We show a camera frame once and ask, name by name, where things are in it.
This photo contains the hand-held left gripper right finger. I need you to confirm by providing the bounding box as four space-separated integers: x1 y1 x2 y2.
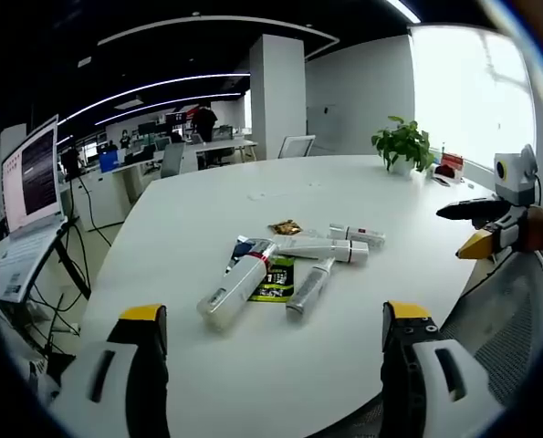
380 299 506 438

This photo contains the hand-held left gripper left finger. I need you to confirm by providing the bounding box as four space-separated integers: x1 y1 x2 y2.
54 304 170 438

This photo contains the small white skincare bottle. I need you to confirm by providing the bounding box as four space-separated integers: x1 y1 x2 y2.
327 223 387 250

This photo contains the large white red-banded skincare bottle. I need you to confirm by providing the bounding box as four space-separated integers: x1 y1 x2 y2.
196 244 279 333

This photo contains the slim grey skincare bottle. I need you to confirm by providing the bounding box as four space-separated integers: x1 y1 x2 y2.
285 256 337 323

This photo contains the white skincare tube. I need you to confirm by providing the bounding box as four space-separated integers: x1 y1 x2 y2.
273 234 371 266

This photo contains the blue skincare tube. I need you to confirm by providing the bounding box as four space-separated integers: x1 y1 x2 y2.
225 235 272 276

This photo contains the green black skincare sachet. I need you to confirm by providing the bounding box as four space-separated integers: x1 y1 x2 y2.
247 255 297 305

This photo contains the gold skincare sachet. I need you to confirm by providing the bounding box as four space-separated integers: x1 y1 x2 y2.
266 219 304 236

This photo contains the red box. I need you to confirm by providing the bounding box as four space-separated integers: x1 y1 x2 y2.
433 151 465 184

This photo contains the grey mesh office chair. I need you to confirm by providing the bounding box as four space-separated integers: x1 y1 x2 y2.
438 249 543 408

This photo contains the green potted plant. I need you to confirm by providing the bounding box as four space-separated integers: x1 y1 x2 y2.
371 115 437 177

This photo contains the black laptop stand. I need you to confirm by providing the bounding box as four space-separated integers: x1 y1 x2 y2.
33 218 93 302

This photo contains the white office desk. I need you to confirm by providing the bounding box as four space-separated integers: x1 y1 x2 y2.
68 139 259 233

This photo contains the white office chair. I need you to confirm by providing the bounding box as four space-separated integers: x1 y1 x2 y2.
277 134 317 160

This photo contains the open white laptop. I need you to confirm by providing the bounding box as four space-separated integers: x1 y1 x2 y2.
0 114 70 305

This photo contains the blue box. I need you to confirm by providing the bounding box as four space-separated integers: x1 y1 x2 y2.
98 151 127 173

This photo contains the black floor cable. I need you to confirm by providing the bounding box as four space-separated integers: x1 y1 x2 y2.
68 175 113 248

